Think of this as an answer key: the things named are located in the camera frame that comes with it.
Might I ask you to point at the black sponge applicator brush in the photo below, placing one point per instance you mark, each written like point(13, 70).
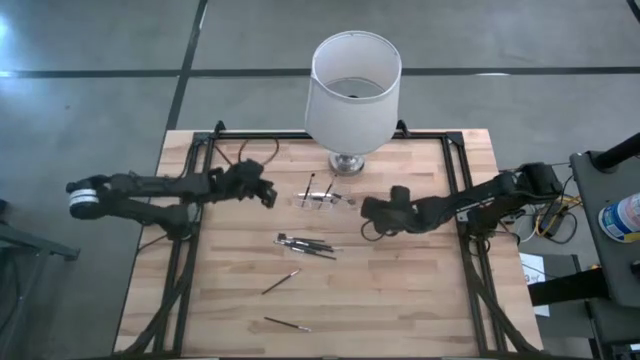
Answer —
point(305, 239)

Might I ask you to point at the white paper sheet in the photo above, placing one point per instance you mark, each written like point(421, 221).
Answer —
point(532, 275)

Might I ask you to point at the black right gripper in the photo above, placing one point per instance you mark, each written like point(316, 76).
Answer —
point(400, 220)

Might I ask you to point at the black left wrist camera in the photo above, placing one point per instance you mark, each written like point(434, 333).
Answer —
point(248, 171)

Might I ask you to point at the white canister blue label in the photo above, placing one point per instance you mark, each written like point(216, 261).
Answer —
point(622, 217)

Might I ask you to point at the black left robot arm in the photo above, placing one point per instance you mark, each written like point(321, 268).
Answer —
point(150, 184)

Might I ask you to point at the black aluminium table frame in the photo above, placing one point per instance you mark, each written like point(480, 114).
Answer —
point(260, 135)

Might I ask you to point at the clear acrylic brush organizer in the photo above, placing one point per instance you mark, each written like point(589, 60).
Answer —
point(345, 192)

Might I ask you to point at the table lamp white shade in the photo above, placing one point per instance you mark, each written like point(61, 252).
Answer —
point(350, 115)

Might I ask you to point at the large rounded makeup brush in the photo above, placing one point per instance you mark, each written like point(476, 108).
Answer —
point(300, 244)

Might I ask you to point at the black stand post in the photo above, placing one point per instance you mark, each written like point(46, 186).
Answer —
point(617, 152)

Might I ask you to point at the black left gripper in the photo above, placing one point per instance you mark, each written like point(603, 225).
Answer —
point(235, 190)

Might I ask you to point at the black floor stand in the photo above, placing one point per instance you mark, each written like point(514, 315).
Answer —
point(30, 242)

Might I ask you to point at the dark grey cart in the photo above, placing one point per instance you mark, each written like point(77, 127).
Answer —
point(585, 225)

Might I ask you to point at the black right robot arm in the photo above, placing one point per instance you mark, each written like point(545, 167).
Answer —
point(480, 200)

